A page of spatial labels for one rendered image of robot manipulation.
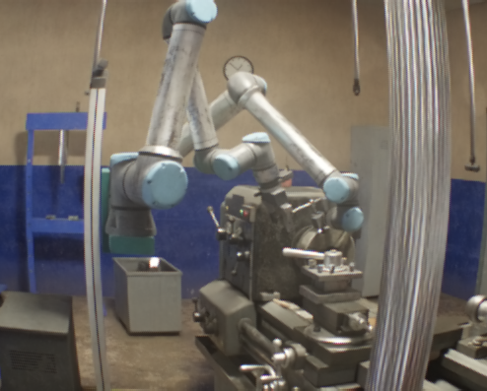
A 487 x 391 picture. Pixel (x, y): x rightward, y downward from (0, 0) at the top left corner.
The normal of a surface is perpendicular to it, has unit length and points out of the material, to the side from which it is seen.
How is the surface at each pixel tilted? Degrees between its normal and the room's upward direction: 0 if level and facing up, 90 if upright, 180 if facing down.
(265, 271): 90
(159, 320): 90
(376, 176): 90
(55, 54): 90
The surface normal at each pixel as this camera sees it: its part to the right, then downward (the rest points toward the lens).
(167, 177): 0.62, 0.16
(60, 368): 0.26, 0.07
